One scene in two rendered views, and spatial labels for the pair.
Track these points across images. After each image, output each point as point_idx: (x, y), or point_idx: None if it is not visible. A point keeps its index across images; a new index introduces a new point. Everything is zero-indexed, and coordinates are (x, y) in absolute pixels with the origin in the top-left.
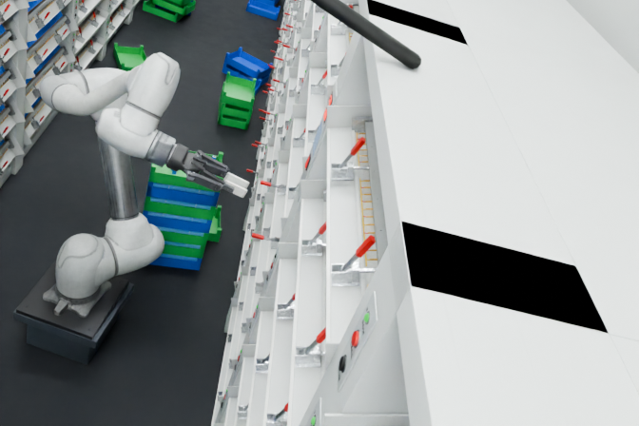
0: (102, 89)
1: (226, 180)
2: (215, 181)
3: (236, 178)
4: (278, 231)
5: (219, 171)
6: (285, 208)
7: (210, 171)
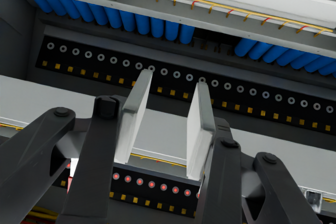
0: None
1: (122, 161)
2: (52, 183)
3: (187, 145)
4: None
5: (201, 194)
6: (25, 123)
7: (201, 210)
